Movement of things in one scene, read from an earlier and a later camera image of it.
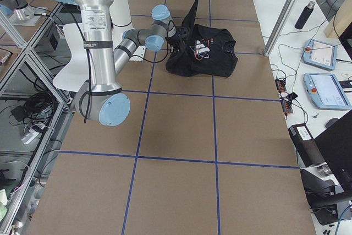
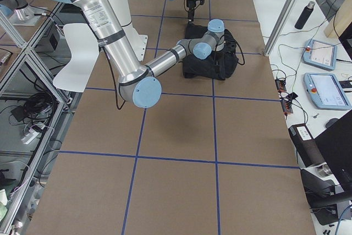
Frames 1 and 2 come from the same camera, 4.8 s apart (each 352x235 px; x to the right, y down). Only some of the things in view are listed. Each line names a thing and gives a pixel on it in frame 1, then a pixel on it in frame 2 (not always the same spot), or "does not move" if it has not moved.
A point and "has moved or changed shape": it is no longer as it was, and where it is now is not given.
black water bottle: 304,15 does not move
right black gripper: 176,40 → 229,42
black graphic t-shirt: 199,50 has moved or changed shape
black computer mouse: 330,122 does not move
